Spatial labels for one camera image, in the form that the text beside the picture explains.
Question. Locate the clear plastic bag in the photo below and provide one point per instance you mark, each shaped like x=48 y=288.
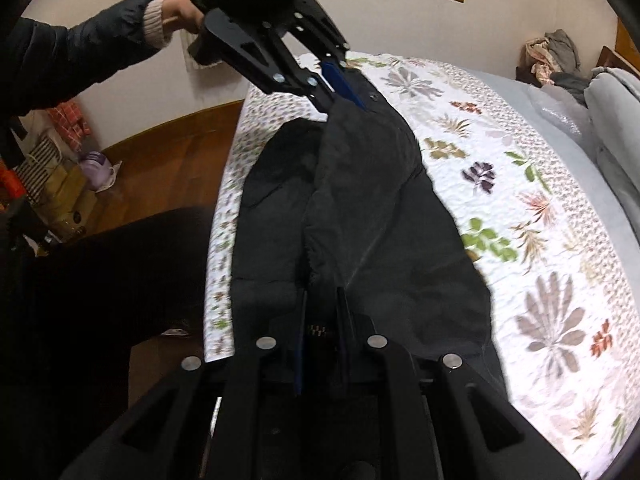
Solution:
x=560 y=110

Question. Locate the person's legs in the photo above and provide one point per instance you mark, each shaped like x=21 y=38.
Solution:
x=100 y=310

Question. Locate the folded grey duvet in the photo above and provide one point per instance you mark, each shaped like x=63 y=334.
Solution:
x=615 y=110

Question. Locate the grey garment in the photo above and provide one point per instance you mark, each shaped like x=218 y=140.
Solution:
x=562 y=50

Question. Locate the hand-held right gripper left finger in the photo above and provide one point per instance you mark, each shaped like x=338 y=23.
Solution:
x=300 y=345

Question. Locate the white floral quilt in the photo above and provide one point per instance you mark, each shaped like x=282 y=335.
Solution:
x=525 y=220

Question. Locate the wooden headboard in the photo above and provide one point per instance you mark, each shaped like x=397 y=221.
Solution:
x=627 y=42

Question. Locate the beige patterned cloth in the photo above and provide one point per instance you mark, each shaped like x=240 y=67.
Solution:
x=539 y=62

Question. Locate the black pants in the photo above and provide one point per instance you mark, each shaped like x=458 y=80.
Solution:
x=375 y=210

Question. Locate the striped paper bag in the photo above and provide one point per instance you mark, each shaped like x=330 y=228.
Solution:
x=42 y=167

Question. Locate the red plaid bag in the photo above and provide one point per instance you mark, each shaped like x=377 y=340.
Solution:
x=72 y=122

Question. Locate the cardboard box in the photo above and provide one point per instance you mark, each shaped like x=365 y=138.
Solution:
x=75 y=205

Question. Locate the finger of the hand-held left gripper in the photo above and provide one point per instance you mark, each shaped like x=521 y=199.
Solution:
x=320 y=25
x=342 y=85

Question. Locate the person's left forearm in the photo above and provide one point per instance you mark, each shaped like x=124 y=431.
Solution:
x=75 y=50

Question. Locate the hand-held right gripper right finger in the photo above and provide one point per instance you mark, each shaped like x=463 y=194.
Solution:
x=343 y=330

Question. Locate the person's left hand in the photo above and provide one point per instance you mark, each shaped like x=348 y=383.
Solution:
x=182 y=10

